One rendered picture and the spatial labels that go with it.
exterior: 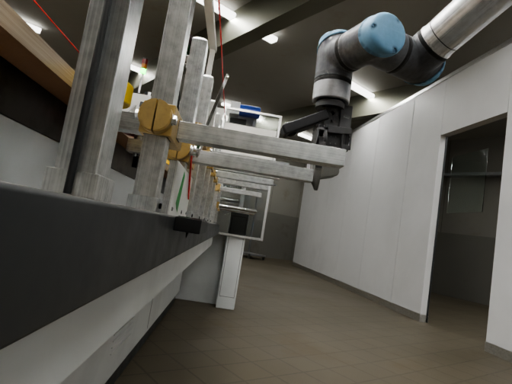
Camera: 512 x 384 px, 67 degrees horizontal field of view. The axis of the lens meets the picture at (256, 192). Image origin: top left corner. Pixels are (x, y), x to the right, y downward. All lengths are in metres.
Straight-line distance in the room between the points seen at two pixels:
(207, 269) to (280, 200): 8.03
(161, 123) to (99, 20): 0.23
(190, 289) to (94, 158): 3.26
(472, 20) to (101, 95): 0.75
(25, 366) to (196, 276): 3.23
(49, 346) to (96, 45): 0.26
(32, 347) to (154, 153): 0.34
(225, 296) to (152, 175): 2.89
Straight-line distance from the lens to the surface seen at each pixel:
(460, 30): 0.95
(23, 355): 0.36
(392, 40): 0.90
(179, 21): 0.68
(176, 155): 0.84
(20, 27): 0.57
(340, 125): 0.95
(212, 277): 3.56
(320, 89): 0.95
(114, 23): 0.39
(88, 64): 0.38
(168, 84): 0.64
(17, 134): 0.68
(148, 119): 0.60
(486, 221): 8.96
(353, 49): 0.91
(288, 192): 11.61
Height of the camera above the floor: 0.70
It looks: 6 degrees up
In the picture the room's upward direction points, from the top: 9 degrees clockwise
